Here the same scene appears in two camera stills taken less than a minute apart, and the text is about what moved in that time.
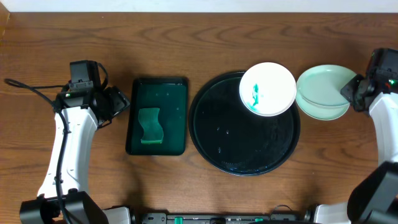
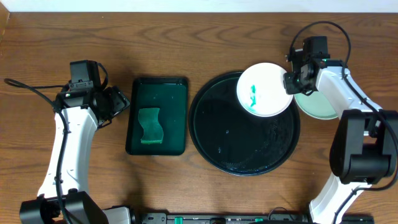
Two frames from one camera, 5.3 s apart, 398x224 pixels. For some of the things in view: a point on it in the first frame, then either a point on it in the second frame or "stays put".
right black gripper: [350, 89] to [291, 86]
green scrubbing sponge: [153, 131] stays put
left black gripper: [117, 100] stays put
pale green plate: [319, 111] stays put
